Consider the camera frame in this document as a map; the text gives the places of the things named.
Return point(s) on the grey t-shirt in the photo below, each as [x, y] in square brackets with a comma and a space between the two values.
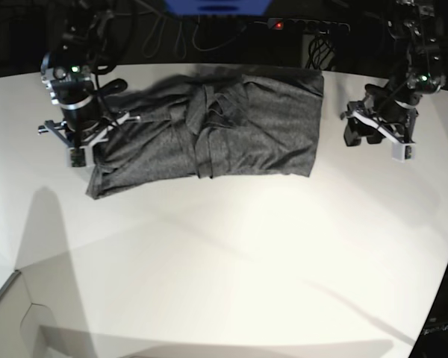
[218, 121]

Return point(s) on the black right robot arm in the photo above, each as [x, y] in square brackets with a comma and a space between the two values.
[71, 75]

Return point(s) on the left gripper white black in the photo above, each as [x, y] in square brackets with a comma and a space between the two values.
[396, 124]

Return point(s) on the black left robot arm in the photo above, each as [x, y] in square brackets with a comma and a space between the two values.
[420, 72]

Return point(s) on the blue box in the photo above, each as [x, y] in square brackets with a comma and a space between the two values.
[217, 7]

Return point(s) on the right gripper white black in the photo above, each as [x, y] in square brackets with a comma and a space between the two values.
[79, 145]

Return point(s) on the black power strip red light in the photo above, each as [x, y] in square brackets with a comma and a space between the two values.
[306, 26]

